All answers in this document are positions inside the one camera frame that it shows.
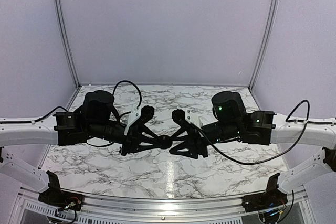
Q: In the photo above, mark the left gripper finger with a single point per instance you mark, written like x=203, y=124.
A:
x=153, y=138
x=144, y=146

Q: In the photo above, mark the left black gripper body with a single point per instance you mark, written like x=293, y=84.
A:
x=132, y=139

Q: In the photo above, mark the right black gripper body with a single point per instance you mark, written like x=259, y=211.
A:
x=200, y=147

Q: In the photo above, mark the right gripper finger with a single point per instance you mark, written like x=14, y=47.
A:
x=186, y=149
x=182, y=134

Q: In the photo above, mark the black round charging case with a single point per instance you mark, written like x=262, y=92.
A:
x=165, y=142

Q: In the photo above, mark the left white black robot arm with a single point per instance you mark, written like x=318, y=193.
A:
x=96, y=117

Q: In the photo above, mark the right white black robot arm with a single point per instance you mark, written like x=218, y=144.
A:
x=261, y=128

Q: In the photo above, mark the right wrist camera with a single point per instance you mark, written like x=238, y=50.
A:
x=186, y=120

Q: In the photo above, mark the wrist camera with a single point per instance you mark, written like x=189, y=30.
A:
x=186, y=120
x=138, y=118

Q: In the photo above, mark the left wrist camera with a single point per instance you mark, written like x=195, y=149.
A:
x=138, y=118

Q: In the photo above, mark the aluminium front rail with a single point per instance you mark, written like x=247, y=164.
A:
x=109, y=209

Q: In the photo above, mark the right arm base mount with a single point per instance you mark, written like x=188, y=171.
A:
x=265, y=197

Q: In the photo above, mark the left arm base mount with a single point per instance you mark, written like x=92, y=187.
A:
x=55, y=196

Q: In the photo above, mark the right corner aluminium post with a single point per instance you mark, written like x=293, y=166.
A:
x=264, y=44

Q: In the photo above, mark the corner aluminium post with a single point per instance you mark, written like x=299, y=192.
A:
x=66, y=43
x=264, y=44

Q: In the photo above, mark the left corner aluminium post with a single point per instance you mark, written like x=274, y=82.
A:
x=66, y=43

